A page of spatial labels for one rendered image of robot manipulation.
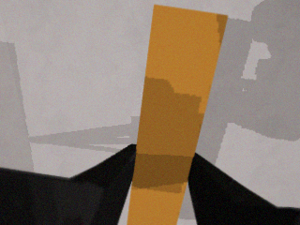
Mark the orange bar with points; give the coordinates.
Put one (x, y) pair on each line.
(183, 50)

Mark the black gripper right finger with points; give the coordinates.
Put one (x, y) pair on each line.
(218, 199)

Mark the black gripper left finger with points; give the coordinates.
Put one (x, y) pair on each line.
(93, 197)

